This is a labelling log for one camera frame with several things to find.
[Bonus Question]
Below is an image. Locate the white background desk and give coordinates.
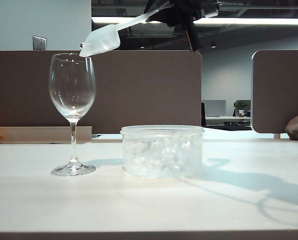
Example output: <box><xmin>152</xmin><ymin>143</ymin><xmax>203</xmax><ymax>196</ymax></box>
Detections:
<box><xmin>205</xmin><ymin>115</ymin><xmax>252</xmax><ymax>126</ymax></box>

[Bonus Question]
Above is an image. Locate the green potted plant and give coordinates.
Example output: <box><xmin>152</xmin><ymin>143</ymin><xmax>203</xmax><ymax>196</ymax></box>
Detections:
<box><xmin>233</xmin><ymin>100</ymin><xmax>250</xmax><ymax>118</ymax></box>

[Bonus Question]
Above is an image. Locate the translucent plastic ice shovel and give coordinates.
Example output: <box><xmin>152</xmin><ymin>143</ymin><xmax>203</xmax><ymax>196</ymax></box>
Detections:
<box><xmin>78</xmin><ymin>3</ymin><xmax>176</xmax><ymax>58</ymax></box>

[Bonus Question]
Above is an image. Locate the grey background partition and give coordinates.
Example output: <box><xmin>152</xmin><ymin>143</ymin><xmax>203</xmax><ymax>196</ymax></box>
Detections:
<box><xmin>201</xmin><ymin>100</ymin><xmax>226</xmax><ymax>117</ymax></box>

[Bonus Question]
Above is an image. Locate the clear wine glass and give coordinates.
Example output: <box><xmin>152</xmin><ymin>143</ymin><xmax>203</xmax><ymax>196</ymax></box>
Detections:
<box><xmin>48</xmin><ymin>53</ymin><xmax>97</xmax><ymax>177</ymax></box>

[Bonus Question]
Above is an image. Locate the narrow brown desk partition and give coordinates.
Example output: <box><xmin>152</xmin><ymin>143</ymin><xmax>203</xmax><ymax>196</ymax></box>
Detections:
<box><xmin>251</xmin><ymin>49</ymin><xmax>298</xmax><ymax>134</ymax></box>

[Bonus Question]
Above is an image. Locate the brown crumpled bag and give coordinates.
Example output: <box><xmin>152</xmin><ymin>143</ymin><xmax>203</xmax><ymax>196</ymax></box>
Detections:
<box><xmin>285</xmin><ymin>115</ymin><xmax>298</xmax><ymax>141</ymax></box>

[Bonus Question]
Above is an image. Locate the wide brown desk partition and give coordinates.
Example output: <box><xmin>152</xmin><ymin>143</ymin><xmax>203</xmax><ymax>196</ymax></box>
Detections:
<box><xmin>0</xmin><ymin>49</ymin><xmax>203</xmax><ymax>135</ymax></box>

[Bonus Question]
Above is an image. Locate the black office chair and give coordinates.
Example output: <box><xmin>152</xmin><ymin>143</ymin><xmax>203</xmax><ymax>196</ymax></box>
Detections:
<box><xmin>201</xmin><ymin>102</ymin><xmax>207</xmax><ymax>127</ymax></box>

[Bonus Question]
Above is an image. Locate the ice cube heap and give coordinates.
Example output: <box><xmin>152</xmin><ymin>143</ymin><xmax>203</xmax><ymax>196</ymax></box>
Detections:
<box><xmin>125</xmin><ymin>138</ymin><xmax>200</xmax><ymax>176</ymax></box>

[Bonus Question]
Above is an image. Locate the grey wall switch plate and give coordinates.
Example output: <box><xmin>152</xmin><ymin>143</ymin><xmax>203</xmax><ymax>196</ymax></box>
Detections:
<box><xmin>32</xmin><ymin>35</ymin><xmax>48</xmax><ymax>51</ymax></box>

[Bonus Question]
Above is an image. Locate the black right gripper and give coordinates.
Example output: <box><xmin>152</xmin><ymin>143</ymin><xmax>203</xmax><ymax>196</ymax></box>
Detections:
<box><xmin>143</xmin><ymin>0</ymin><xmax>219</xmax><ymax>53</ymax></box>

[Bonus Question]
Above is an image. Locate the long ceiling light strip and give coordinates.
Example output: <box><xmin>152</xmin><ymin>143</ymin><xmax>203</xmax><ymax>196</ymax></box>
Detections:
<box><xmin>91</xmin><ymin>16</ymin><xmax>298</xmax><ymax>26</ymax></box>

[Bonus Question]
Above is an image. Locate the translucent round plastic container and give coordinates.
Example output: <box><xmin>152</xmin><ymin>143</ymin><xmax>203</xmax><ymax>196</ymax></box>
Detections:
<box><xmin>120</xmin><ymin>124</ymin><xmax>205</xmax><ymax>179</ymax></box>

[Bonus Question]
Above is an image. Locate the grey ceiling air duct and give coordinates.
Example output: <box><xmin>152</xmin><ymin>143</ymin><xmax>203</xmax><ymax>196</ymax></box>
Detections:
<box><xmin>125</xmin><ymin>23</ymin><xmax>177</xmax><ymax>39</ymax></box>

